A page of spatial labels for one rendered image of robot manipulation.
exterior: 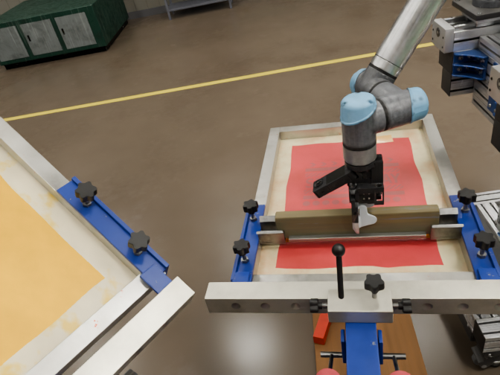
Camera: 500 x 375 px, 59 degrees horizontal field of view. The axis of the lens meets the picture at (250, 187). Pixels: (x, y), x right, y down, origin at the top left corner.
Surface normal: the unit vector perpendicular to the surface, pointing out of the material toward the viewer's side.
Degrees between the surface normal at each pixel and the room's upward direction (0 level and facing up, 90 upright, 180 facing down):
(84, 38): 90
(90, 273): 32
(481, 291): 0
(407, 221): 90
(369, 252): 0
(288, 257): 0
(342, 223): 90
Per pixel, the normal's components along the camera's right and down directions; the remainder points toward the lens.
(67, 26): 0.01, 0.58
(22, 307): 0.26, -0.55
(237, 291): -0.18, -0.80
